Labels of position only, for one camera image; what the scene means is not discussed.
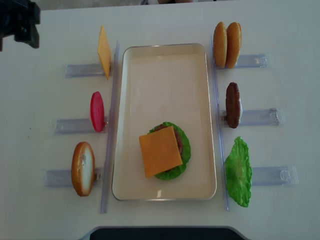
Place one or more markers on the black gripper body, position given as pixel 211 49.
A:
pixel 19 18

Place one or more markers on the orange cheese slice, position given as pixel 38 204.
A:
pixel 104 52
pixel 160 150

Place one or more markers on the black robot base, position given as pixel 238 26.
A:
pixel 164 233

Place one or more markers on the standing orange cheese slice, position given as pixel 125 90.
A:
pixel 104 52

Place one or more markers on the standing red tomato slice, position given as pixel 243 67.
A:
pixel 97 112

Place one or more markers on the meat patty on burger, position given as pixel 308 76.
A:
pixel 177 137

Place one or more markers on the lettuce leaf on burger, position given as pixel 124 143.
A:
pixel 175 172

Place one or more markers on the standing meat patty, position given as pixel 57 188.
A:
pixel 233 105

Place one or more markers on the standing green lettuce leaf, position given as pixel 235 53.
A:
pixel 238 172

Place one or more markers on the standing top bun slice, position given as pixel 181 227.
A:
pixel 83 169

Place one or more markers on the standing bun slice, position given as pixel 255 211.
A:
pixel 234 42
pixel 83 169
pixel 220 45

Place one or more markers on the cream rectangular tray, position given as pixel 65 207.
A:
pixel 164 83

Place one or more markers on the standing bun slice far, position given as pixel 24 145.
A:
pixel 220 45

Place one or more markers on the standing bun slice near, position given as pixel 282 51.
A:
pixel 234 42

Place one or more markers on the white patty holder clip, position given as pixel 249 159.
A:
pixel 241 110

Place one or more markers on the clear cheese holder rail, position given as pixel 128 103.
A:
pixel 83 70

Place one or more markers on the clear tomato holder rail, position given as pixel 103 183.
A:
pixel 72 126

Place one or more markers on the clear left long rail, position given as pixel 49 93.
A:
pixel 110 133

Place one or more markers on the clear long rail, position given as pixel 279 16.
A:
pixel 110 133
pixel 219 128

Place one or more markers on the clear top bun rail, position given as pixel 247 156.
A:
pixel 63 178

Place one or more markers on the clear right long rail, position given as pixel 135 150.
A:
pixel 219 128

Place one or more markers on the clear bun holder rail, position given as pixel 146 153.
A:
pixel 252 61

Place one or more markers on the clear patty holder rail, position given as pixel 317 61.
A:
pixel 262 117

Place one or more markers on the clear lettuce holder rail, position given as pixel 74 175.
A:
pixel 285 175

